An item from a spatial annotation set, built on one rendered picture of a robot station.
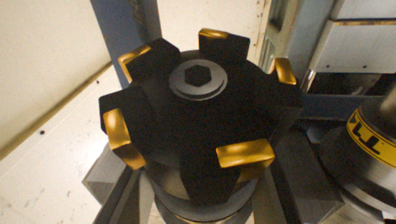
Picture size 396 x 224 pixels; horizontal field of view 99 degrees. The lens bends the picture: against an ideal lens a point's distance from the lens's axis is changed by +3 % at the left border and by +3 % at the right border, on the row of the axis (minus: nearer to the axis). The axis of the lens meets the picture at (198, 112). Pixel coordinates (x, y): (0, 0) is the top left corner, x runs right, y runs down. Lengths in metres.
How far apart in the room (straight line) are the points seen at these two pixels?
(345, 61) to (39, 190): 1.00
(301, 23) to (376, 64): 0.32
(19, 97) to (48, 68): 0.09
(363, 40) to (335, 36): 0.09
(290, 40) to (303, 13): 0.09
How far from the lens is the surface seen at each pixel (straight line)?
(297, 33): 0.78
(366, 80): 1.02
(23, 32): 0.51
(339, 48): 0.81
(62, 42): 0.57
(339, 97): 0.20
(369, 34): 0.84
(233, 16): 1.07
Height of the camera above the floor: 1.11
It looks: 39 degrees up
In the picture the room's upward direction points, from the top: 178 degrees clockwise
